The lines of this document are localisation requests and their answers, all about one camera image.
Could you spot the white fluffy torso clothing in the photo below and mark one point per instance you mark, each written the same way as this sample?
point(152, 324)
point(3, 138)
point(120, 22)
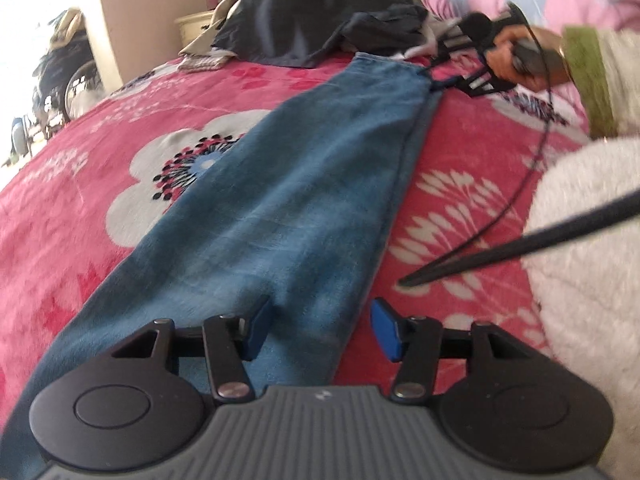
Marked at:
point(588, 290)

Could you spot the bicycle by window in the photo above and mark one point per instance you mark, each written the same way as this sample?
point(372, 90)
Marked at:
point(67, 83)

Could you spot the blue denim jeans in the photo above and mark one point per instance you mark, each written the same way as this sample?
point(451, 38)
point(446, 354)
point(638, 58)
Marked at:
point(299, 210)

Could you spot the pink floral bed blanket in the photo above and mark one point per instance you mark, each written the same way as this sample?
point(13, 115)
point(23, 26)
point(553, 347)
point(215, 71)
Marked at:
point(76, 210)

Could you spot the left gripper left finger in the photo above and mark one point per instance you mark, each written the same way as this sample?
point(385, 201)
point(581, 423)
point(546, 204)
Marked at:
point(229, 341)

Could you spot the person right hand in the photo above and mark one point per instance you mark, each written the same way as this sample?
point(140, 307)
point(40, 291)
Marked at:
point(529, 56)

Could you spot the white fluffy sleeve forearm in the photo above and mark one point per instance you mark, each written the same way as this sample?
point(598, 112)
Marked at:
point(604, 66)

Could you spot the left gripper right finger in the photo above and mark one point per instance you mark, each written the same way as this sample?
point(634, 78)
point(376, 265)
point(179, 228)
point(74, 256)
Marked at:
point(414, 343)

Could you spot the dark navy garment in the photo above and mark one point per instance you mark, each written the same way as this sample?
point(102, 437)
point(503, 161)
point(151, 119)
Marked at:
point(303, 33)

